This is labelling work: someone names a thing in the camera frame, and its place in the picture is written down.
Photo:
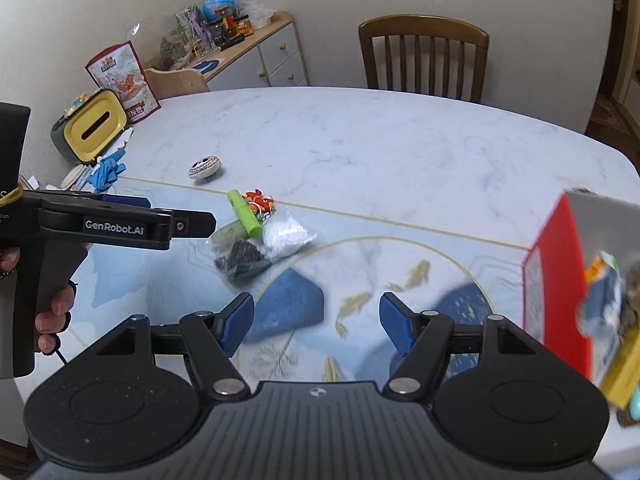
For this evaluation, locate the blue rubber glove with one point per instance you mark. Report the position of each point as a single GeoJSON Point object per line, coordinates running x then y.
{"type": "Point", "coordinates": [107, 170]}

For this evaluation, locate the red dragon toy figure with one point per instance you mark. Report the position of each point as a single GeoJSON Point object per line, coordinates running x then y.
{"type": "Point", "coordinates": [260, 204]}

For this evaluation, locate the blue globe toy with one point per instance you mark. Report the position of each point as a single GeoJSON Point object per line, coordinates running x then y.
{"type": "Point", "coordinates": [210, 8]}

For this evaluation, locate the red white snack bag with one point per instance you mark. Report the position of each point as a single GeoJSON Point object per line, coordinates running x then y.
{"type": "Point", "coordinates": [117, 68]}

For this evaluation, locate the black beads plastic bag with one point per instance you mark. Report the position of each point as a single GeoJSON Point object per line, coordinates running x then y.
{"type": "Point", "coordinates": [236, 257]}

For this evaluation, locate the white wooden cabinet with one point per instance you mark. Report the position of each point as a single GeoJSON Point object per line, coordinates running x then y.
{"type": "Point", "coordinates": [271, 57]}

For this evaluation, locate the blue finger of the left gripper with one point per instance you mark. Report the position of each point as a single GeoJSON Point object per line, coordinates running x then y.
{"type": "Point", "coordinates": [127, 200]}

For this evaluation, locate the yellow green tissue box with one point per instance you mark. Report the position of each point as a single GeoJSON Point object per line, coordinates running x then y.
{"type": "Point", "coordinates": [83, 135]}

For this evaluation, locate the blue patterned table mat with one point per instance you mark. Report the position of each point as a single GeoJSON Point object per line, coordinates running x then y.
{"type": "Point", "coordinates": [316, 317]}

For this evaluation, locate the small wooden child chair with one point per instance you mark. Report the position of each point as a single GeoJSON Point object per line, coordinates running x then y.
{"type": "Point", "coordinates": [166, 85]}

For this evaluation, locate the white beads plastic bag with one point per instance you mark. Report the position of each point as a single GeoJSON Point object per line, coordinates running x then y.
{"type": "Point", "coordinates": [283, 235]}

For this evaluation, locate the brown wooden chair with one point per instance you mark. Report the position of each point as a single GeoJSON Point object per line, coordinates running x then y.
{"type": "Point", "coordinates": [425, 54]}

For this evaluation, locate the red white cardboard box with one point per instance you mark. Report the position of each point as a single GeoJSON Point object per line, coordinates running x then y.
{"type": "Point", "coordinates": [581, 225]}

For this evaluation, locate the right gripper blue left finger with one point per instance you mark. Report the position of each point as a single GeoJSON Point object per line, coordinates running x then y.
{"type": "Point", "coordinates": [211, 339]}

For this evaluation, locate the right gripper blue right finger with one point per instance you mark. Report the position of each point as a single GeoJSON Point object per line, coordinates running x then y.
{"type": "Point", "coordinates": [422, 340]}

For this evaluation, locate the teal egg-shaped sharpener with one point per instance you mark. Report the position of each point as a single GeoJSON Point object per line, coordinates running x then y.
{"type": "Point", "coordinates": [633, 407]}

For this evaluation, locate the yellow rectangular box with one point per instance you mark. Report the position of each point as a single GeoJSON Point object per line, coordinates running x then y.
{"type": "Point", "coordinates": [622, 376]}

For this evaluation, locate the green cylindrical tube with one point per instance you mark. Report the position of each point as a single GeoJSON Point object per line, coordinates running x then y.
{"type": "Point", "coordinates": [245, 215]}

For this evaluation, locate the blue white tissue pack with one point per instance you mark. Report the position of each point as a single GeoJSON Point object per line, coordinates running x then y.
{"type": "Point", "coordinates": [598, 316]}

